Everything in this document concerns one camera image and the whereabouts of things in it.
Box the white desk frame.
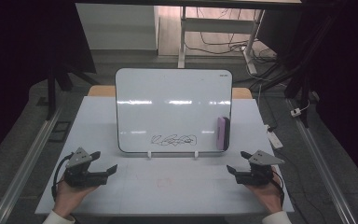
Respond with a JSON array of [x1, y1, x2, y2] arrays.
[[177, 6, 266, 76]]

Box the aluminium rail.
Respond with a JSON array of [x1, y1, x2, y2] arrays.
[[0, 105, 64, 224], [286, 98, 358, 224]]

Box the white whiteboard with scribble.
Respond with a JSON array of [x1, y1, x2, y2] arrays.
[[115, 67, 233, 154]]

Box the black floor socket plate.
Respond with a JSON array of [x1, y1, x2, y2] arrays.
[[48, 120, 73, 144]]

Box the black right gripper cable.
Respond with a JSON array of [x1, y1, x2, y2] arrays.
[[271, 169, 285, 207]]

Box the black tripod stand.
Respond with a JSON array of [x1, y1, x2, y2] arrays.
[[45, 60, 101, 121]]

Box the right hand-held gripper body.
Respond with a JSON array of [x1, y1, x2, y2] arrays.
[[235, 149, 286, 187]]

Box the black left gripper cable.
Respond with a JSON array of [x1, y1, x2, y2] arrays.
[[50, 152, 76, 202]]

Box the black metal stand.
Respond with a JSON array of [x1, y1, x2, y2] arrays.
[[251, 12, 334, 129]]

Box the purple whiteboard eraser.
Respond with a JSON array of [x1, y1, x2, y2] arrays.
[[215, 116, 231, 152]]

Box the dark curtain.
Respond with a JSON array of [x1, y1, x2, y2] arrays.
[[0, 0, 98, 169], [255, 0, 358, 192]]

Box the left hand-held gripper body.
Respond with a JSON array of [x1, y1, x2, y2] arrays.
[[63, 147, 110, 189]]

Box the black floor cables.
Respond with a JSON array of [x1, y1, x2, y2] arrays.
[[185, 7, 288, 91]]

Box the white power strip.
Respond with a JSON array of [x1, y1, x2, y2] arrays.
[[265, 124, 284, 150]]

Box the person's right hand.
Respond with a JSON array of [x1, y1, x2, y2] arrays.
[[245, 166, 285, 216]]

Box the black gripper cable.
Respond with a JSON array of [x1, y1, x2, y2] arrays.
[[271, 169, 285, 207], [50, 152, 76, 202]]

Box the person's left hand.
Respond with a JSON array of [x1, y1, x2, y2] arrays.
[[52, 175, 99, 217]]

